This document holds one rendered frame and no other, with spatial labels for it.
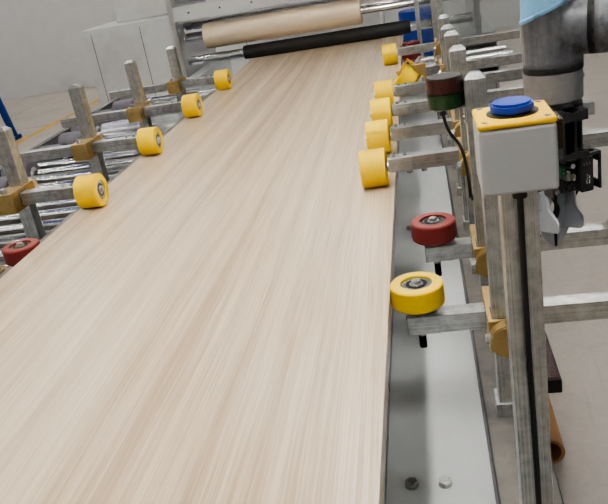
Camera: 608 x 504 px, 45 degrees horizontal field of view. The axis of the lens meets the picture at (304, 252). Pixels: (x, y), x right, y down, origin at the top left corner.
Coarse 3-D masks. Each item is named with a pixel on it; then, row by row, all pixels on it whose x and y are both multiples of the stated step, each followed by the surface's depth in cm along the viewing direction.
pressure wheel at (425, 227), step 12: (420, 216) 136; (432, 216) 134; (444, 216) 134; (420, 228) 131; (432, 228) 130; (444, 228) 130; (456, 228) 133; (420, 240) 132; (432, 240) 131; (444, 240) 131
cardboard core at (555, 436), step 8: (552, 408) 215; (552, 416) 209; (552, 424) 205; (552, 432) 201; (552, 440) 198; (560, 440) 200; (552, 448) 205; (560, 448) 201; (552, 456) 203; (560, 456) 200
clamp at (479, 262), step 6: (474, 228) 136; (474, 234) 133; (474, 240) 131; (474, 246) 129; (480, 246) 128; (474, 252) 128; (480, 252) 127; (474, 258) 128; (480, 258) 126; (486, 258) 126; (474, 264) 128; (480, 264) 127; (486, 264) 126; (480, 270) 127; (486, 270) 127; (486, 276) 127
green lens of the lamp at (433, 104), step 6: (462, 90) 119; (426, 96) 121; (432, 96) 119; (438, 96) 118; (444, 96) 118; (450, 96) 117; (456, 96) 118; (462, 96) 119; (432, 102) 119; (438, 102) 118; (444, 102) 118; (450, 102) 118; (456, 102) 118; (462, 102) 119; (432, 108) 120; (438, 108) 119; (444, 108) 118; (450, 108) 118
